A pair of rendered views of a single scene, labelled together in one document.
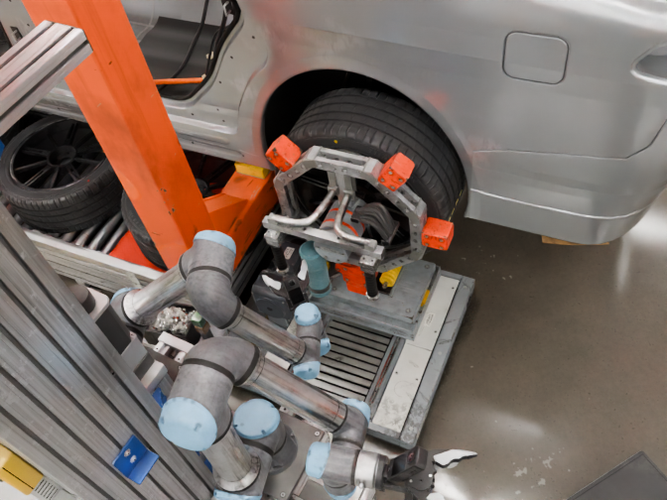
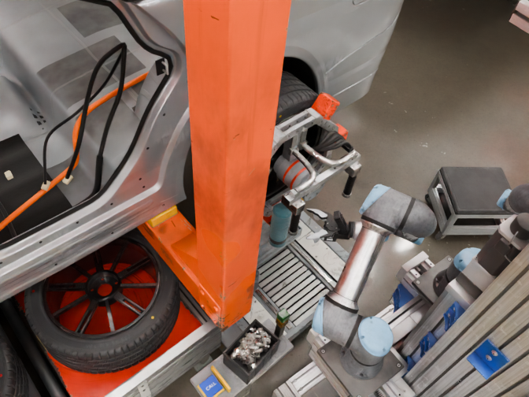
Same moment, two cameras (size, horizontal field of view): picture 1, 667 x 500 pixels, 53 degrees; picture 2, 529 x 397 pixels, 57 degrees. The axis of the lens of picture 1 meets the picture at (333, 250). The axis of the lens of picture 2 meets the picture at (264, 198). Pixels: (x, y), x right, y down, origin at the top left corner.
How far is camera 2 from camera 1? 1.95 m
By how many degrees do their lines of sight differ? 46
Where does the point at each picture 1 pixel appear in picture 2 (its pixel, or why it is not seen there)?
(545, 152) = (360, 46)
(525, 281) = not seen: hidden behind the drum
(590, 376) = (360, 176)
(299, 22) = not seen: hidden behind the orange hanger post
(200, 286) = (425, 212)
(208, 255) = (401, 196)
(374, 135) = (298, 94)
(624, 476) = (453, 179)
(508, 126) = (348, 41)
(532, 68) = not seen: outside the picture
